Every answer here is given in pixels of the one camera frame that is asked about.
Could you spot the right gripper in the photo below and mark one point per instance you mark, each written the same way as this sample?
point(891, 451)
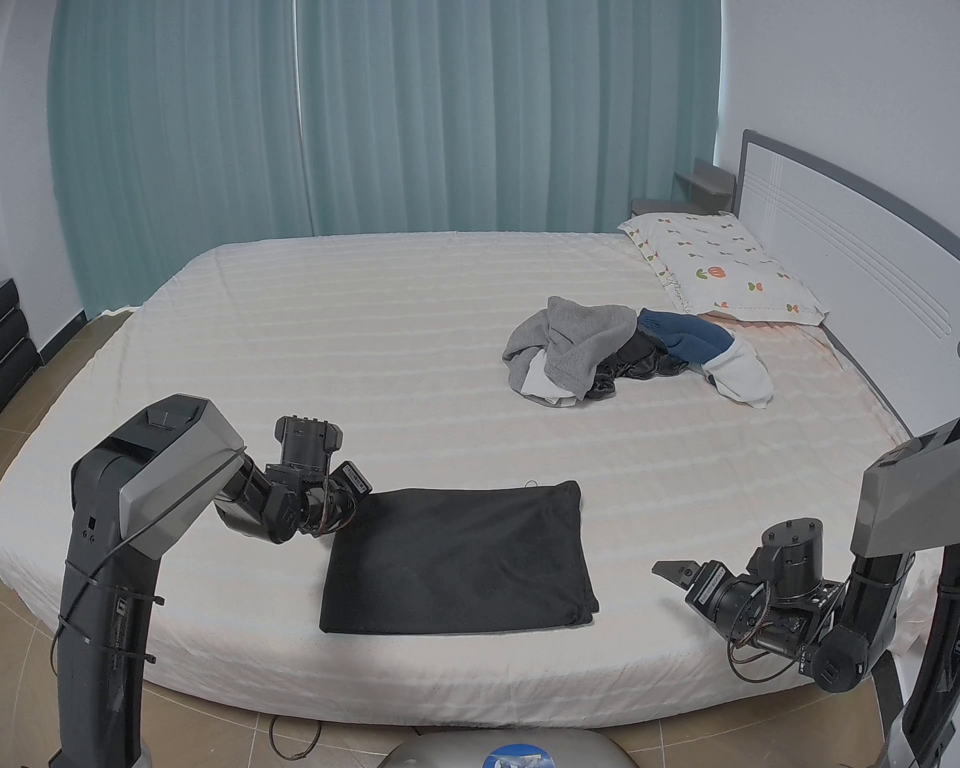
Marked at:
point(716, 592)

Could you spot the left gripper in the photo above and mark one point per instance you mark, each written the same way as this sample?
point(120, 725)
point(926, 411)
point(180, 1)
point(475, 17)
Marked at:
point(354, 484)

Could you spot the black T-shirt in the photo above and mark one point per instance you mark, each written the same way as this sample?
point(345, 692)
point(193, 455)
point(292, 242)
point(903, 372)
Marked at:
point(457, 555)

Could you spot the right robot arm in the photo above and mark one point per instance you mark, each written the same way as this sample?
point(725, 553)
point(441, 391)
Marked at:
point(892, 510)

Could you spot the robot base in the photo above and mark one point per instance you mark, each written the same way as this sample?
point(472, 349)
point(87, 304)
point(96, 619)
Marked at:
point(450, 754)

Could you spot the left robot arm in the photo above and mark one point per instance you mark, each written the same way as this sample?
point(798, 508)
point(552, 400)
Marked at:
point(172, 457)

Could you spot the bed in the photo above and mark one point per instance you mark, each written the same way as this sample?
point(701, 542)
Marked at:
point(337, 337)

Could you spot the pile of clothes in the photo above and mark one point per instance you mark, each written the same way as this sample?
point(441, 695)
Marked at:
point(585, 345)

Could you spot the white printed pillow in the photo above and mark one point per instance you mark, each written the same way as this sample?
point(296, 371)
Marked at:
point(720, 262)

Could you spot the black chest of drawers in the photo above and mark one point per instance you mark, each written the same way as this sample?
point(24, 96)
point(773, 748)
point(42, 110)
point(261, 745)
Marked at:
point(13, 337)

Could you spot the blue-green curtain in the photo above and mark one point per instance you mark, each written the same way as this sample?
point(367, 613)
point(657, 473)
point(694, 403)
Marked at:
point(180, 135)
point(510, 112)

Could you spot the grey bedside table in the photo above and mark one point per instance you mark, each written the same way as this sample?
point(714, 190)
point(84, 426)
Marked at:
point(705, 184)

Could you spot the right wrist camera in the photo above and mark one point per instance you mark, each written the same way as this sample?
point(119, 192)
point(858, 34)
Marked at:
point(759, 562)

